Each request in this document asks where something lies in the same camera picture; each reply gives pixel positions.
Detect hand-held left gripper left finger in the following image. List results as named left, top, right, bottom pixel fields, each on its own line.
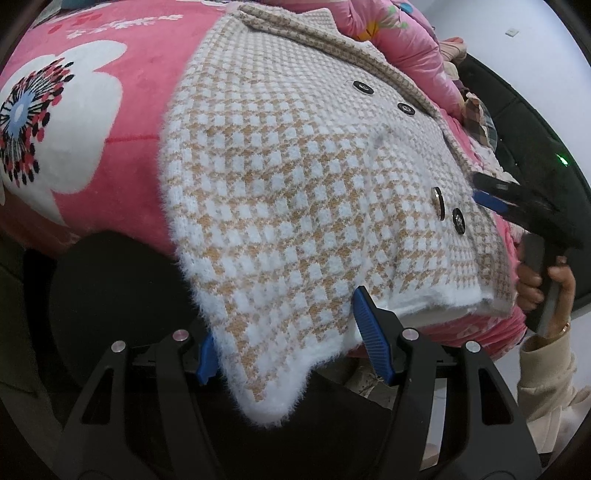
left=59, top=329, right=218, bottom=480

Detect pink floral blanket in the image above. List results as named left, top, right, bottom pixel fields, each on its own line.
left=0, top=0, right=527, bottom=361

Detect pink and blue quilt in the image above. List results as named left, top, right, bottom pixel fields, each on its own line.
left=323, top=0, right=465, bottom=116

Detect person's black pants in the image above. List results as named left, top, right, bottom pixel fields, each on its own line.
left=46, top=231, right=416, bottom=480

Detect person's right hand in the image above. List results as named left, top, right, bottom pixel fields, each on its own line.
left=514, top=249, right=576, bottom=335

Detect person's right forearm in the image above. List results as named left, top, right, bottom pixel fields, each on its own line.
left=516, top=323, right=589, bottom=464

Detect beige checkered knit sweater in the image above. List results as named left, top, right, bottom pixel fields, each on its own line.
left=157, top=2, right=515, bottom=428

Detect plaid cloth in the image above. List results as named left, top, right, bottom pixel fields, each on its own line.
left=464, top=92, right=497, bottom=148

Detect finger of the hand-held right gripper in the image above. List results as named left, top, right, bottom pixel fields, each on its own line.
left=471, top=172, right=519, bottom=196
left=473, top=190, right=511, bottom=214

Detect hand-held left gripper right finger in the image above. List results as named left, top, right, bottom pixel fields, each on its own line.
left=352, top=286, right=542, bottom=480

